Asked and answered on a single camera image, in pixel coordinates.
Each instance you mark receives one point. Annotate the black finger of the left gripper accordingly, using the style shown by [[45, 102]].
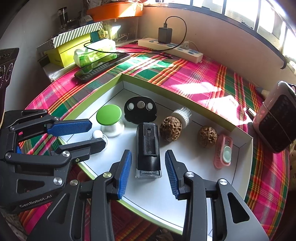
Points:
[[81, 151]]

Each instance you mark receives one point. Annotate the pink black space heater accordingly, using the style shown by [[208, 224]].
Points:
[[275, 120]]

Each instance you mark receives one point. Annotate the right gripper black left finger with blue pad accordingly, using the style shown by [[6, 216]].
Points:
[[65, 217]]

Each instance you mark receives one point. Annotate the striped white green box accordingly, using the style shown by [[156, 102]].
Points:
[[65, 37]]

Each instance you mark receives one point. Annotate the yellow box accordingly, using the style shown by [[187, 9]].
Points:
[[64, 54]]

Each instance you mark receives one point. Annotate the plaid pink green cloth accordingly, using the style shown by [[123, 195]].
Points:
[[211, 85]]

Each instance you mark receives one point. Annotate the green tissue pack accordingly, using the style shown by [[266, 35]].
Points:
[[93, 52]]

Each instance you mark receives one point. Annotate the black smartphone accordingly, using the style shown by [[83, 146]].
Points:
[[100, 66]]

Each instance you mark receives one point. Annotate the white egg-shaped ball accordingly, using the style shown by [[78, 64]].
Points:
[[99, 134]]

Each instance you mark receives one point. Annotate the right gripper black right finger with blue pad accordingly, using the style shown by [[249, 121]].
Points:
[[232, 219]]

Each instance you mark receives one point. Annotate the black rectangular stamp device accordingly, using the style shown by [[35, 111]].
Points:
[[148, 161]]

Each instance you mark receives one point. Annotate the small white lidded jar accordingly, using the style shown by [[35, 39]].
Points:
[[183, 115]]

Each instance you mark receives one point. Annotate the pink clip with grey button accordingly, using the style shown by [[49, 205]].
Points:
[[223, 151]]

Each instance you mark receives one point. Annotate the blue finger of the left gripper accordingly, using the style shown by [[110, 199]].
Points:
[[68, 127]]

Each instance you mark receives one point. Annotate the white power strip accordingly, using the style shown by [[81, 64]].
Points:
[[171, 48]]

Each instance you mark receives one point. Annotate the black round battery holder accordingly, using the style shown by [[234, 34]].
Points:
[[140, 109]]

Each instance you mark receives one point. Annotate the orange tray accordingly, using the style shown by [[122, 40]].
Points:
[[115, 11]]

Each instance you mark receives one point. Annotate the brown carved walnut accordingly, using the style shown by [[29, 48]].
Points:
[[170, 128], [207, 136]]

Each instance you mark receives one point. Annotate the white green shallow box tray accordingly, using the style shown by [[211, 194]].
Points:
[[152, 199]]

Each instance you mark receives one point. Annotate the green top white knob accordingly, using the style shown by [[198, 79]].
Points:
[[109, 117]]

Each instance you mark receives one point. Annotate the black charger adapter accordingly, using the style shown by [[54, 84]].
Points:
[[164, 34]]

